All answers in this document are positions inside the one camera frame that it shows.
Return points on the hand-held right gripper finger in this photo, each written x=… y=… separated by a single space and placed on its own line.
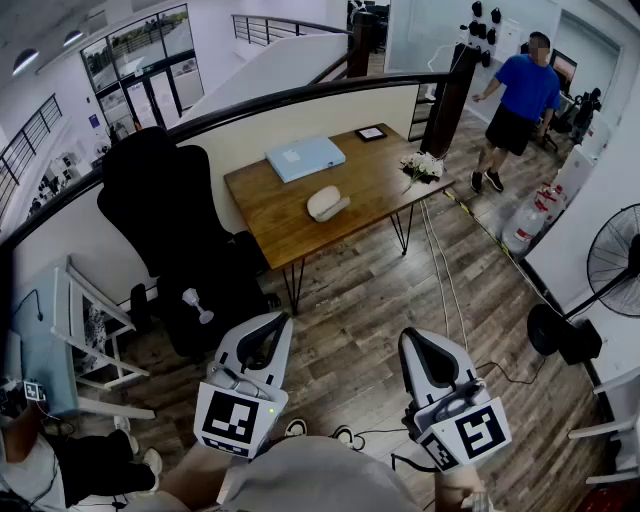
x=462 y=365
x=411 y=372

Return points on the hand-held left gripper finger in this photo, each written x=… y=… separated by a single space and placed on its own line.
x=231 y=340
x=282 y=360

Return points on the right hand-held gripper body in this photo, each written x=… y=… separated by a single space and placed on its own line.
x=480 y=430

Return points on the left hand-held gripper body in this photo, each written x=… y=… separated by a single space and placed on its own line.
x=232 y=420

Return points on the beige glasses case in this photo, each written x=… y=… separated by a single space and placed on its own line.
x=325 y=202

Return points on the person's left forearm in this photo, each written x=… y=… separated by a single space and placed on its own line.
x=200 y=475

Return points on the person's right forearm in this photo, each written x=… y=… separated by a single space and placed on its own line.
x=457 y=487

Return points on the white goblet-shaped ornament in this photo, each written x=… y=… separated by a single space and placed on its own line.
x=197 y=305

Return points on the person's left shoe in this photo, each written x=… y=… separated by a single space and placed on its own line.
x=297 y=427

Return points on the person's shoe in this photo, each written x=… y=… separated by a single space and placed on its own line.
x=297 y=427
x=345 y=435

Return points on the black hairpin table leg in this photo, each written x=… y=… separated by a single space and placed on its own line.
x=402 y=232
x=295 y=287

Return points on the person's right shoe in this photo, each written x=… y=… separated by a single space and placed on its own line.
x=345 y=435

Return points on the person's white t-shirt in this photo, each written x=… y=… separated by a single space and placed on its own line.
x=320 y=480

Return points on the clear water jug red label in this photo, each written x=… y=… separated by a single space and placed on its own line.
x=550 y=197
x=522 y=230

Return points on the black office chair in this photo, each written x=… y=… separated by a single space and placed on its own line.
x=160 y=210

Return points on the black standing fan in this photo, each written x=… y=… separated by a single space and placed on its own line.
x=612 y=260

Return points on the light blue flat box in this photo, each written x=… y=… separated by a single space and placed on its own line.
x=305 y=157

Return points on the white flower bouquet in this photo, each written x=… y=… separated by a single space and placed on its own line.
x=422 y=166

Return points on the glass entrance doors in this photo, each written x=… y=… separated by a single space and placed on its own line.
x=145 y=60

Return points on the black computer monitor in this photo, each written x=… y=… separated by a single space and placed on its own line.
x=564 y=70

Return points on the black metal bar railing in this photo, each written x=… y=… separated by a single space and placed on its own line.
x=280 y=30

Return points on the group of black hanging headsets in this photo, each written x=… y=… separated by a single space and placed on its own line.
x=482 y=30

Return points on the dome pendant lamp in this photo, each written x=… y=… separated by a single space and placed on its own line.
x=72 y=37
x=25 y=60

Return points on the black picture frame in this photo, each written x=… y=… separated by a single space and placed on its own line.
x=371 y=133

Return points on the dark wooden post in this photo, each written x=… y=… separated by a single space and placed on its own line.
x=450 y=100

